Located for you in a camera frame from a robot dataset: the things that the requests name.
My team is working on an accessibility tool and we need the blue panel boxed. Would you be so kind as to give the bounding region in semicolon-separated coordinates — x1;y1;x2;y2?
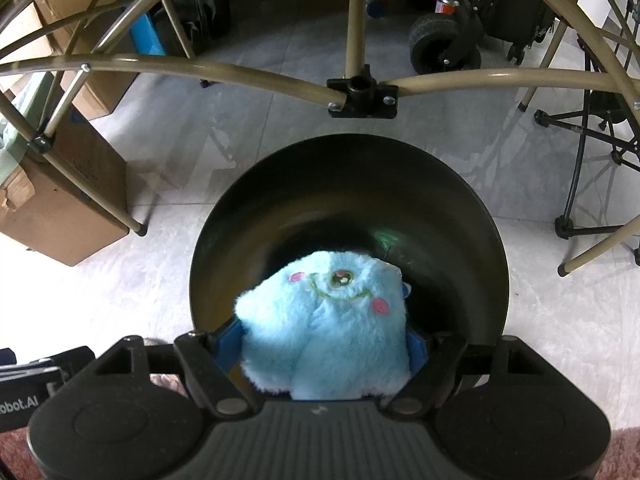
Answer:
118;0;166;57

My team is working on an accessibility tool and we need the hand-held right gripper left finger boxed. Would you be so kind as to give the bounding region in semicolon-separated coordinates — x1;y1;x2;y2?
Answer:
95;324;251;418

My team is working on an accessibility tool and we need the light blue plush toy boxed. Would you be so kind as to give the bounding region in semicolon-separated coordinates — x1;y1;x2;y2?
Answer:
235;251;414;401

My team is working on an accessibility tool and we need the pink fluffy fabric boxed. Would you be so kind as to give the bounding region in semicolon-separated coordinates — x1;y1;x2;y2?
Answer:
0;372;640;480

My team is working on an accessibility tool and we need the black round bin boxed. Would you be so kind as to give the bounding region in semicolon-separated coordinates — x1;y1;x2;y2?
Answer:
189;133;510;396

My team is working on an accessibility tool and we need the cardboard box with green liner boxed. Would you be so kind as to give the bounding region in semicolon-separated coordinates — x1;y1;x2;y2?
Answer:
0;72;130;267

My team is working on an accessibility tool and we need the black folding chair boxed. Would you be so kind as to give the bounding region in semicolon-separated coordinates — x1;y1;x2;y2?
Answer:
532;0;640;242

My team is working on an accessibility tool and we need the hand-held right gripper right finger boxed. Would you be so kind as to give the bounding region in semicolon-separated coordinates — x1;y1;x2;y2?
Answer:
390;330;548;417

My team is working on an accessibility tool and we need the olive folding camping table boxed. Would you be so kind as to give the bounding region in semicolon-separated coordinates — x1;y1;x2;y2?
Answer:
0;0;640;279

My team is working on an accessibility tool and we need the black wagon wheel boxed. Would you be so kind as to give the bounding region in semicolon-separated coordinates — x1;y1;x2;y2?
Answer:
407;12;483;72

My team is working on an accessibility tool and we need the black wheeled case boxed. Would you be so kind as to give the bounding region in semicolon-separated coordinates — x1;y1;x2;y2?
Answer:
475;0;557;57

